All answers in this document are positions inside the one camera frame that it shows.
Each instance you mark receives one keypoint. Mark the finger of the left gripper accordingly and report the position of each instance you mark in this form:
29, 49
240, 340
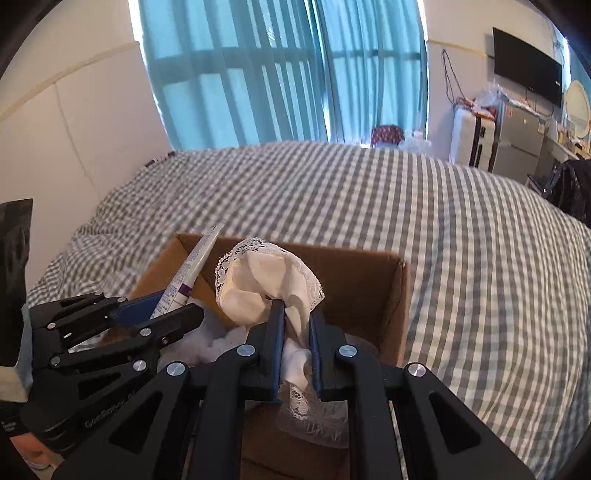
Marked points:
61, 325
151, 336

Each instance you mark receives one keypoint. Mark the brown cardboard box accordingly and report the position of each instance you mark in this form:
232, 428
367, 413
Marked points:
367, 295

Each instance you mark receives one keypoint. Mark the black wall television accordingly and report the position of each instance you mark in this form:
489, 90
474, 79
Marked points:
527, 66

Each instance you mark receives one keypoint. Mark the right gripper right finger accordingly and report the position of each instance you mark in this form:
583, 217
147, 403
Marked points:
403, 421

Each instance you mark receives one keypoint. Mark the white lace cloth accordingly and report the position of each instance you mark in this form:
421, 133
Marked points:
248, 279

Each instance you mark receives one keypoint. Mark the grey checkered bed sheet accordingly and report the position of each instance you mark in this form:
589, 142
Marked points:
500, 306

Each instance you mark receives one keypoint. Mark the black device with screen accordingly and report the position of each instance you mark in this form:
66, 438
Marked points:
14, 255

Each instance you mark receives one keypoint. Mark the left teal curtain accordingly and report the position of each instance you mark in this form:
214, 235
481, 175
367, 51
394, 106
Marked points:
234, 73

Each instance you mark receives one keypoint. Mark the middle teal curtain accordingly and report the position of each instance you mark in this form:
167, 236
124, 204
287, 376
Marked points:
375, 66

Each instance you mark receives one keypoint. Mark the black backpack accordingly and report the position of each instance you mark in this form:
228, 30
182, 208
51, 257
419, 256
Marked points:
569, 189

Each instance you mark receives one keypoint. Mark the white suitcase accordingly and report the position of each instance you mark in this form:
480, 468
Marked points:
472, 139

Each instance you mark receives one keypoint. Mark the clear plastic bag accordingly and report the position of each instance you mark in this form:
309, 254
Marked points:
492, 97

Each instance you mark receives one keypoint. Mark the teal curtain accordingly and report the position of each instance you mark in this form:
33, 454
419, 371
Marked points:
375, 66
234, 73

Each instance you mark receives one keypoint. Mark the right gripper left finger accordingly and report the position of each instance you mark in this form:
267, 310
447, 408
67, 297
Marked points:
186, 422

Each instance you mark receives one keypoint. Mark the grey mini fridge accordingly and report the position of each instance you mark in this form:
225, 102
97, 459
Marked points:
518, 141

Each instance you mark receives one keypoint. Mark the red patterned bag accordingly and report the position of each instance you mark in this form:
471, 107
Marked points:
387, 135

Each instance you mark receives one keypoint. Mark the round vanity mirror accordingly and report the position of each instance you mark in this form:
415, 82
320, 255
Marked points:
577, 107

